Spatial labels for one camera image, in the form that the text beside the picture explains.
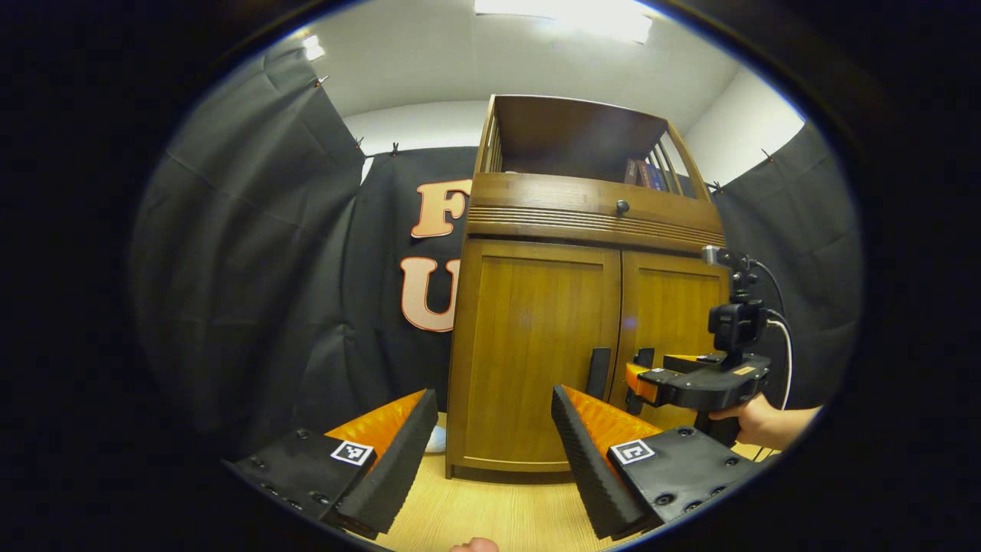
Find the wooden drawer with black knob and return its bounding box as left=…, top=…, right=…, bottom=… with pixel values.
left=466, top=172, right=725, bottom=255

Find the black cable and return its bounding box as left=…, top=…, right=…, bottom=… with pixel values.
left=751, top=261, right=789, bottom=319

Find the black backdrop cloth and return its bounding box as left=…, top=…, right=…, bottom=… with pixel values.
left=130, top=46, right=865, bottom=461

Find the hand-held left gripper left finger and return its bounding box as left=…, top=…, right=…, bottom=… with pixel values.
left=222, top=388, right=439, bottom=540

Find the wooden cabinet door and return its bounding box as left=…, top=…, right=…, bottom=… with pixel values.
left=609, top=249, right=730, bottom=430
left=448, top=238, right=623, bottom=472

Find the large ceiling light panel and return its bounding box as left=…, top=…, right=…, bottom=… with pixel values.
left=474, top=0, right=654, bottom=43

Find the wooden double-door shoe cabinet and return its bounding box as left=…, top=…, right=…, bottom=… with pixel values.
left=446, top=94, right=730, bottom=482

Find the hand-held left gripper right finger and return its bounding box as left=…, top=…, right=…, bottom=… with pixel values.
left=550, top=384, right=767, bottom=541

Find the white cable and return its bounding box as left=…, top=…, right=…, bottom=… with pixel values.
left=766, top=318, right=794, bottom=411

